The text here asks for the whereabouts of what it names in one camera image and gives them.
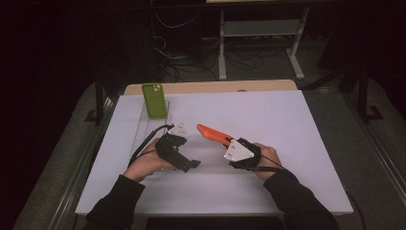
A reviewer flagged wooden table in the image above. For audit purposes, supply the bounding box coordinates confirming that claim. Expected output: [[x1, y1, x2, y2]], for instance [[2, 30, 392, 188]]
[[123, 79, 299, 96]]

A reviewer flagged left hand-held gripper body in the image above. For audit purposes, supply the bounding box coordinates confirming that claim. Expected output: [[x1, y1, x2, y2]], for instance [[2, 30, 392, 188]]
[[159, 122, 192, 169]]

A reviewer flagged person's left hand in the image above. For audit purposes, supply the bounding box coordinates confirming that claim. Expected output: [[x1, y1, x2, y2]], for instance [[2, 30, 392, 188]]
[[124, 139, 178, 183]]

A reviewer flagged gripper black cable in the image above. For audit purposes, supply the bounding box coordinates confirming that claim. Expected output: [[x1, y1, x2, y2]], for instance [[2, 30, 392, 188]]
[[252, 152, 296, 176], [127, 124, 175, 169]]

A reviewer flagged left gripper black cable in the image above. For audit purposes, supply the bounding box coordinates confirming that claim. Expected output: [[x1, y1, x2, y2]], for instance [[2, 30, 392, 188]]
[[127, 124, 175, 169]]

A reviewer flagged orange phone case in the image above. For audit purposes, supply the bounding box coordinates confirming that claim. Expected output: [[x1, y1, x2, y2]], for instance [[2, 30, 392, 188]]
[[195, 123, 235, 149]]

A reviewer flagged grey metal floor rail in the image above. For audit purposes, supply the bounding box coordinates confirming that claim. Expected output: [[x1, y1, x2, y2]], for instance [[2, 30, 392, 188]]
[[47, 95, 120, 230], [344, 92, 406, 197]]

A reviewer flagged clear plastic tray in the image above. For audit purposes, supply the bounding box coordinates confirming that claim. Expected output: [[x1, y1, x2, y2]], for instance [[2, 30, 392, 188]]
[[128, 99, 173, 161]]

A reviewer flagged bundle of black floor cables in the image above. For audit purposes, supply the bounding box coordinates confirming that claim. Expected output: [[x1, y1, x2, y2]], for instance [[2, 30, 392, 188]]
[[152, 12, 266, 83]]

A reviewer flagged green phone case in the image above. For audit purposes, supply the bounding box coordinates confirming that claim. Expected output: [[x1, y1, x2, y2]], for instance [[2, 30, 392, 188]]
[[141, 82, 169, 120]]

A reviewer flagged white metal table frame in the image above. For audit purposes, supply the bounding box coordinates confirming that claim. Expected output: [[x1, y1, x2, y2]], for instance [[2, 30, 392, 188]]
[[218, 6, 310, 81]]

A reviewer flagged black metal stand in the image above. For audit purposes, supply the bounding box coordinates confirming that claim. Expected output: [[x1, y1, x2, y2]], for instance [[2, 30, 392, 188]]
[[84, 76, 108, 124], [357, 63, 386, 123]]

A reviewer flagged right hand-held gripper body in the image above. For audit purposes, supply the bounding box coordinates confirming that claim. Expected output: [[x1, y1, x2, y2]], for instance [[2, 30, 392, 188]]
[[223, 137, 263, 172]]

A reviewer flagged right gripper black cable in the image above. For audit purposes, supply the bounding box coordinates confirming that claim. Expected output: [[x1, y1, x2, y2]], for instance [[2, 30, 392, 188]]
[[252, 152, 296, 176]]

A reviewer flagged person's right hand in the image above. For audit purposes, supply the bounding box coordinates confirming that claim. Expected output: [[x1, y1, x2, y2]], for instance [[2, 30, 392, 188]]
[[253, 143, 283, 182]]

